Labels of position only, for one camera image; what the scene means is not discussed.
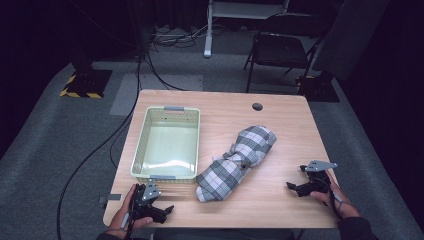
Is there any person's left hand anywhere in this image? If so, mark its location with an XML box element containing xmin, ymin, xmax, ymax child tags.
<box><xmin>107</xmin><ymin>184</ymin><xmax>154</xmax><ymax>239</ymax></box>

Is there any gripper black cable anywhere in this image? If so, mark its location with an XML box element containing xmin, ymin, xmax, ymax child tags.
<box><xmin>318</xmin><ymin>177</ymin><xmax>344</xmax><ymax>219</ymax></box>
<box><xmin>121</xmin><ymin>199</ymin><xmax>138</xmax><ymax>240</ymax></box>

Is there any grey leaning panel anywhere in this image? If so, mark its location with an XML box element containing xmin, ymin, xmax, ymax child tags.
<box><xmin>311</xmin><ymin>0</ymin><xmax>392</xmax><ymax>82</ymax></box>

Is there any person's right hand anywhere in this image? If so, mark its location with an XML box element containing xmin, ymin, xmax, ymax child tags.
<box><xmin>309</xmin><ymin>170</ymin><xmax>360</xmax><ymax>220</ymax></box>

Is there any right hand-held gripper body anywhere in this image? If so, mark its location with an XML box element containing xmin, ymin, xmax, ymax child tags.
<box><xmin>298</xmin><ymin>159</ymin><xmax>338</xmax><ymax>195</ymax></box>

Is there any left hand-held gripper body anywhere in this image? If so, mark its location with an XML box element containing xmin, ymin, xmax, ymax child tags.
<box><xmin>129</xmin><ymin>178</ymin><xmax>162</xmax><ymax>221</ymax></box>

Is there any pale green plastic basket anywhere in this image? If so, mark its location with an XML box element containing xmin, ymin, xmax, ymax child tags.
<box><xmin>130</xmin><ymin>105</ymin><xmax>201</xmax><ymax>185</ymax></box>

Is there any grey plaid cloth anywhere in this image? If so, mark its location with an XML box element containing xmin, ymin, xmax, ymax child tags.
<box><xmin>195</xmin><ymin>125</ymin><xmax>278</xmax><ymax>203</ymax></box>

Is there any black yellow striped stand base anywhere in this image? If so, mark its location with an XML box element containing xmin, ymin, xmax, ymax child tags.
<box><xmin>59</xmin><ymin>69</ymin><xmax>114</xmax><ymax>100</ymax></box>

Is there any white metal stand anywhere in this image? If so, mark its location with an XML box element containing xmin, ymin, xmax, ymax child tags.
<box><xmin>203</xmin><ymin>0</ymin><xmax>291</xmax><ymax>59</ymax></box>

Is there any black folding chair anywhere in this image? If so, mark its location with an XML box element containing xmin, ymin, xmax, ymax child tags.
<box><xmin>243</xmin><ymin>12</ymin><xmax>331</xmax><ymax>94</ymax></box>

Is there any long black floor cable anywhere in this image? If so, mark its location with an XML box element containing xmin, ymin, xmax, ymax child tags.
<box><xmin>55</xmin><ymin>54</ymin><xmax>143</xmax><ymax>240</ymax></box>

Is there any grey tape strip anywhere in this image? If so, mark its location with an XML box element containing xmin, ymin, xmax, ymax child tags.
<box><xmin>98</xmin><ymin>193</ymin><xmax>123</xmax><ymax>205</ymax></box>

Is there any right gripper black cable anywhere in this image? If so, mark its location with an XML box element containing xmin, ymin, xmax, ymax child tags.
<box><xmin>318</xmin><ymin>177</ymin><xmax>344</xmax><ymax>219</ymax></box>

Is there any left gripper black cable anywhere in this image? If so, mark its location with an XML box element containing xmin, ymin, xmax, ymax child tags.
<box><xmin>121</xmin><ymin>199</ymin><xmax>138</xmax><ymax>240</ymax></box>

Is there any tangle of floor cables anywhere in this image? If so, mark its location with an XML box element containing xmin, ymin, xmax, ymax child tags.
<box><xmin>149</xmin><ymin>23</ymin><xmax>209</xmax><ymax>50</ymax></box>

